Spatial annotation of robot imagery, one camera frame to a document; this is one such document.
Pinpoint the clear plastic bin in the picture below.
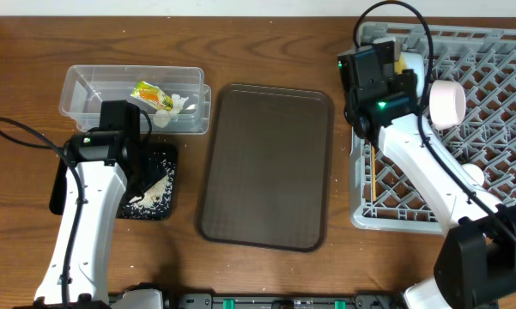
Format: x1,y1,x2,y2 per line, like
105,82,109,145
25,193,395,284
59,65,211,135

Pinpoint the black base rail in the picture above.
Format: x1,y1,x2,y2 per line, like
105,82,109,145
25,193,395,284
109,282,406,309

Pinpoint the grey dishwasher rack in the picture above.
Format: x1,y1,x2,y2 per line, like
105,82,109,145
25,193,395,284
349,26,516,234

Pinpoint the white bowl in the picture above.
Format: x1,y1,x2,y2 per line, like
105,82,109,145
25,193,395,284
429,80,466,130

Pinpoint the rice grains pile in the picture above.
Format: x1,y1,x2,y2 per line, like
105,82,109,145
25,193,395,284
118,160,176,221

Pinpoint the blue bowl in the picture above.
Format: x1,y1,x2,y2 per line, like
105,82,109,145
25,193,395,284
401,52,426,98

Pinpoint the wooden chopstick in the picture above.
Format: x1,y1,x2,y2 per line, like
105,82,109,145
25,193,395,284
370,145,377,202

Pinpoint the yellow plate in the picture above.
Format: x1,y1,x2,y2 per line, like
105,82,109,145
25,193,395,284
393,54,409,75

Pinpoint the white tissue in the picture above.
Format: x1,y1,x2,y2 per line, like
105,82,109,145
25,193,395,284
153,94,189,128

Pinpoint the black tray bin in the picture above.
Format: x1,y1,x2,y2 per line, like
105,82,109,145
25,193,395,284
51,132,178,221

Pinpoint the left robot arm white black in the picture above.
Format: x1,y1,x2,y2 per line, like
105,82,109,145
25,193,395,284
34,130,141,306

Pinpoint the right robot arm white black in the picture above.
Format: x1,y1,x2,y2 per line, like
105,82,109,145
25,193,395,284
344,65,516,308

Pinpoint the green snack wrapper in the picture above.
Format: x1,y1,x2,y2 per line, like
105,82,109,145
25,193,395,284
131,81,170,110

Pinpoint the brown serving tray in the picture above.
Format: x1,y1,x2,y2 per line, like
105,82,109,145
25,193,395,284
196,83,334,253

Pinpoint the small white green cup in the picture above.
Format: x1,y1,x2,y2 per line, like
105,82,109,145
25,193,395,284
462,163,485,186

